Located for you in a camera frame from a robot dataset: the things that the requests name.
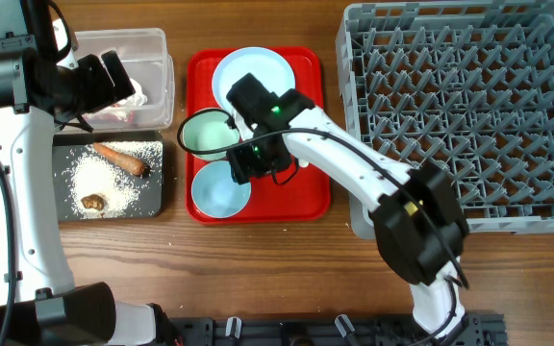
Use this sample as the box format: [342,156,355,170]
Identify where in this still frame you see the red snack wrapper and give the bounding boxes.
[84,108,135,123]

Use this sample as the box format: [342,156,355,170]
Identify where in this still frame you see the white tissue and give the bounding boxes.
[105,78,148,112]

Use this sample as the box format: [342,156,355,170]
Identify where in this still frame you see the light blue bowl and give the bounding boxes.
[191,161,252,219]

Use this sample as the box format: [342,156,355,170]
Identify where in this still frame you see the green bowl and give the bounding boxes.
[181,108,240,152]

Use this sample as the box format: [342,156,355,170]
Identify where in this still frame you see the light blue plate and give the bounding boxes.
[212,47,295,114]

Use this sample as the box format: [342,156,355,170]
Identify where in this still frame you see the orange carrot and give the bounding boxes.
[92,143,146,177]

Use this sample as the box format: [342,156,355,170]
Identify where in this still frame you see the white rice grains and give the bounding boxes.
[60,141,163,220]

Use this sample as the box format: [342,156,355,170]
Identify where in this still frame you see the brown food scrap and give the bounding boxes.
[81,194,106,210]

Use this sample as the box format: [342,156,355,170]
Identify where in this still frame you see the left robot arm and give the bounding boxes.
[0,0,184,345]

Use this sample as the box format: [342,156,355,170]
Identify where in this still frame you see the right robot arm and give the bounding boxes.
[226,73,469,344]

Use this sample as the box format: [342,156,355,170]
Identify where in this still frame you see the clear plastic waste bin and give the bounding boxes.
[59,28,175,133]

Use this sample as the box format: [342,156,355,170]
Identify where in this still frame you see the black waste tray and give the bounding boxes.
[51,130,165,223]

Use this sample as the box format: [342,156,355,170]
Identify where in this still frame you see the grey dishwasher rack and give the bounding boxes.
[336,1,554,234]

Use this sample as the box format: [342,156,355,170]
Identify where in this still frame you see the red serving tray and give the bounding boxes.
[185,46,331,225]

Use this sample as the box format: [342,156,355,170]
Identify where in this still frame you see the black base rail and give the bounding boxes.
[171,312,509,346]

